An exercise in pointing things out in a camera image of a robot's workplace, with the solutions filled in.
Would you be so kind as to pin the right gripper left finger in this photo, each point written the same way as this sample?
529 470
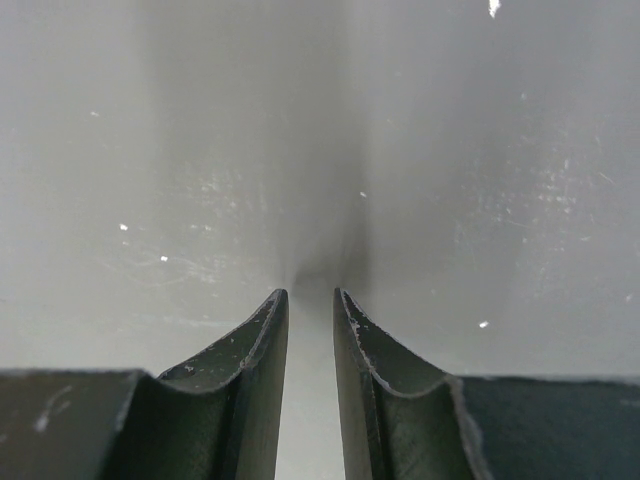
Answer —
215 415

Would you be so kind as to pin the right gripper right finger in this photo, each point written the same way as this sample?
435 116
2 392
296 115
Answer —
402 417

